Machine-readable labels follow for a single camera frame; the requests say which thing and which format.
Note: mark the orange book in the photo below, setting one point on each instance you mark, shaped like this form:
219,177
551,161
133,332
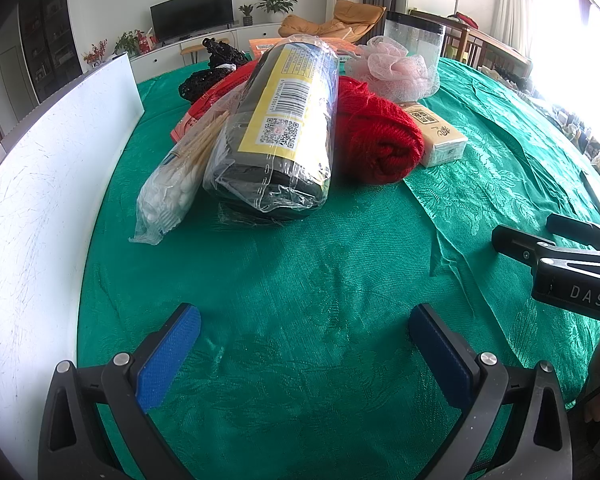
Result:
260,47

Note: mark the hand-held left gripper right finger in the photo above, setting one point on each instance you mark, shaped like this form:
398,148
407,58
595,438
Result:
440,355

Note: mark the pink mesh bath sponge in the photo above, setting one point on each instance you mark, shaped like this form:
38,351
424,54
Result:
395,67

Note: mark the pink floral packet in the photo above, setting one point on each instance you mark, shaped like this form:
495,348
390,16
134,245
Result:
205,105

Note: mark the red cloth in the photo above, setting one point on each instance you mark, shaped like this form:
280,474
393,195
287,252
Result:
465,19

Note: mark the red flower arrangement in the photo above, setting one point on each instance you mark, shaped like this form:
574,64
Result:
96,52

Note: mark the large green potted plant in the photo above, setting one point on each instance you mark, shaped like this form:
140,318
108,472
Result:
276,2

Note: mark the green patterned tablecloth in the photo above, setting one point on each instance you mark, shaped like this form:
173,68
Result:
300,285

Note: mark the grey roll pack yellow label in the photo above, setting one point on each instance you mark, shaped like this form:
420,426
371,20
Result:
280,160

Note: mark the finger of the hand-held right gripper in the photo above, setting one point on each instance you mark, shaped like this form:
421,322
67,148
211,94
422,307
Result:
520,242
585,232

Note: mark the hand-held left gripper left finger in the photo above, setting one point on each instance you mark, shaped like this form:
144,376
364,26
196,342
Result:
170,355

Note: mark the white board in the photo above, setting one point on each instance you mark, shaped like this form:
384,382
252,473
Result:
40,185

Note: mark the wooden bench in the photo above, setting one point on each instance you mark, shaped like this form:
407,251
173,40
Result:
202,46

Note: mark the red box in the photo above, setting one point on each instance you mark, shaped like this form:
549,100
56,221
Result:
149,42

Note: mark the orange lounge chair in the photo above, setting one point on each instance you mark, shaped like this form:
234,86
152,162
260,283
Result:
350,17

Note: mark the white television cabinet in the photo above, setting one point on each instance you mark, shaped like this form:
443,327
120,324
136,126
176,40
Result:
155,57

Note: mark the bag of cotton swabs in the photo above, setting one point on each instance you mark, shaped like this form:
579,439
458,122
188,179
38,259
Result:
165,200

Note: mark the leafy green houseplant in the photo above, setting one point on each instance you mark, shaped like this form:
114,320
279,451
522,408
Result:
126,42

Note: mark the beige tissue pack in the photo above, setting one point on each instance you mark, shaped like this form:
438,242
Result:
440,140

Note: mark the black television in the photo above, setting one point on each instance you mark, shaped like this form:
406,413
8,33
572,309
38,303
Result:
192,12

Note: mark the clear jar with black lid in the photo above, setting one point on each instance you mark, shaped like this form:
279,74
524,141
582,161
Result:
420,35

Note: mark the small potted plant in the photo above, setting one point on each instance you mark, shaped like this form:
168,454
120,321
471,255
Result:
246,15

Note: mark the dark display cabinet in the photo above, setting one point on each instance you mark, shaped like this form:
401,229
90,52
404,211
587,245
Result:
47,35

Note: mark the red knitted yarn bundle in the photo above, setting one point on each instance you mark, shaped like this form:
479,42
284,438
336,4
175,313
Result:
380,135

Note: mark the wooden table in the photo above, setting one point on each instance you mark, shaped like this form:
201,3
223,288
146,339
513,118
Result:
500,45

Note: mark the wooden chair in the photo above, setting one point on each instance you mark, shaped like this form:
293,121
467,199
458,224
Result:
465,42

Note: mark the black lace cloth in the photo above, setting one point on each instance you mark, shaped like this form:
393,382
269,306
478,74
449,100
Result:
200,85

